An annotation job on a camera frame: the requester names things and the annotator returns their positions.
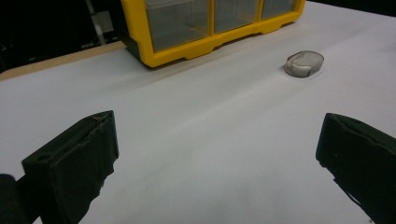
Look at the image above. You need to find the clear oval plastic case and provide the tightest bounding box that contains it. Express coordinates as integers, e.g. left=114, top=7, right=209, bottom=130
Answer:
left=283, top=49, right=325, bottom=78

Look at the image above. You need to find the yellow drawer organizer cabinet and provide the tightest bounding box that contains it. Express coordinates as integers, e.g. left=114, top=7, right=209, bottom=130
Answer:
left=118, top=0, right=307, bottom=69

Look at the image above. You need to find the metal stand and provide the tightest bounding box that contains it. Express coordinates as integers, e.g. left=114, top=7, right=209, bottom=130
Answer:
left=81, top=0, right=117, bottom=49

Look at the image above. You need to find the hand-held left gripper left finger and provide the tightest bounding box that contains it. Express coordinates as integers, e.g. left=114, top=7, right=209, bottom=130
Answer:
left=21, top=109, right=120, bottom=224

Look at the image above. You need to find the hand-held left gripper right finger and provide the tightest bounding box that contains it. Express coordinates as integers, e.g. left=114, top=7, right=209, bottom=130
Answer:
left=315, top=112, right=396, bottom=224

